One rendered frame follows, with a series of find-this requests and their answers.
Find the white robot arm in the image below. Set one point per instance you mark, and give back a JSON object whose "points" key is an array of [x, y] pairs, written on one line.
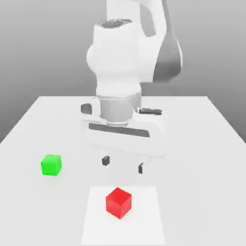
{"points": [[117, 61]]}

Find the small red cube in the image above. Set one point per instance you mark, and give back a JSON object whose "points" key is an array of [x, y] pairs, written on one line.
{"points": [[118, 203]]}

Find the small green cube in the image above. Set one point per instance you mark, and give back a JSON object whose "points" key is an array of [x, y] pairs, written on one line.
{"points": [[51, 164]]}

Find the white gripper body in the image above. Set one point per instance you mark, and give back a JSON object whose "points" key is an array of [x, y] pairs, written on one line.
{"points": [[123, 140]]}

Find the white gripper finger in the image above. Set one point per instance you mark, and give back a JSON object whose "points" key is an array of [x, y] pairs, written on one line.
{"points": [[105, 160], [141, 167]]}

